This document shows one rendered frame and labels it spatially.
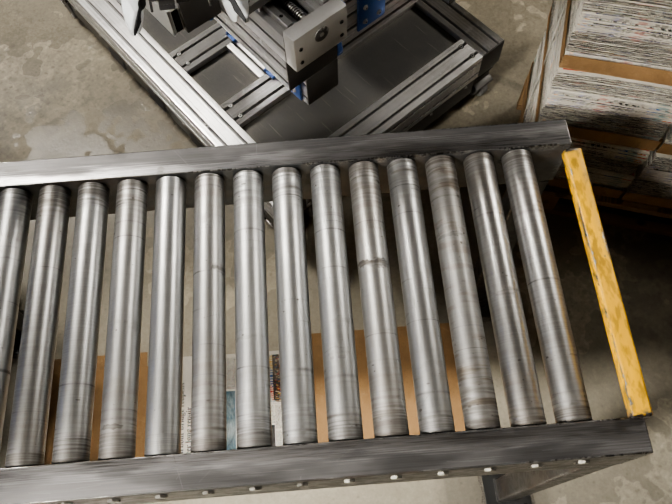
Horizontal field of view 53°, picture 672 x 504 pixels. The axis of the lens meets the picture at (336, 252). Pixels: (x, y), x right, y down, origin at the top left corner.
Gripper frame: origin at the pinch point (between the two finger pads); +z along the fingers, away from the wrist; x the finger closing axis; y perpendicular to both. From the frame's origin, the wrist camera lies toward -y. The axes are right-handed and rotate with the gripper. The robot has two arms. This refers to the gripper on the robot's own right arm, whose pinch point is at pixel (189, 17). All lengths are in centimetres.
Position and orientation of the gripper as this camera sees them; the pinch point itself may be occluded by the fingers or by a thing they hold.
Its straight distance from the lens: 72.7
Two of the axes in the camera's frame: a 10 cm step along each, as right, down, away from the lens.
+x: -9.6, 1.9, -2.1
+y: -1.1, 4.4, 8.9
